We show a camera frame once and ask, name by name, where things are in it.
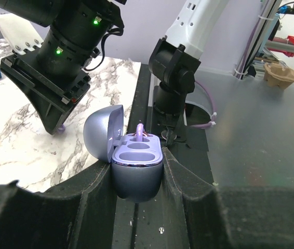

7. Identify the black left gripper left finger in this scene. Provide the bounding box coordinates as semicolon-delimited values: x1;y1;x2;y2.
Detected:
0;161;117;248

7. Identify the cardboard cup holder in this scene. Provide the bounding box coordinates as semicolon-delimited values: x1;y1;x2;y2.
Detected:
264;63;294;90

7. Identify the lavender earbud charging case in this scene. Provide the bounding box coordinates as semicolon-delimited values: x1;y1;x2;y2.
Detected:
83;105;163;203

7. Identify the purple earbud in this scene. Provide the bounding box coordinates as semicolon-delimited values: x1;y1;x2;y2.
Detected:
130;123;151;142
57;124;65;133

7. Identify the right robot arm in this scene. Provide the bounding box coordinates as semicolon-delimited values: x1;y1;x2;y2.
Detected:
0;1;226;134

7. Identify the black mounting rail base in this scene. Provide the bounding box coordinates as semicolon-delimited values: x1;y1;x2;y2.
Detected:
112;64;213;248

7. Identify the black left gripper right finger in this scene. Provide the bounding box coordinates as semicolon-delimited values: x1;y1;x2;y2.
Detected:
162;148;294;248

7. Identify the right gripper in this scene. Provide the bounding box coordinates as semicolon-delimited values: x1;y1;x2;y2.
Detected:
0;15;111;135

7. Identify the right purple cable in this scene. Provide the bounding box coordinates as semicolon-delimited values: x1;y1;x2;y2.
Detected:
188;0;270;129

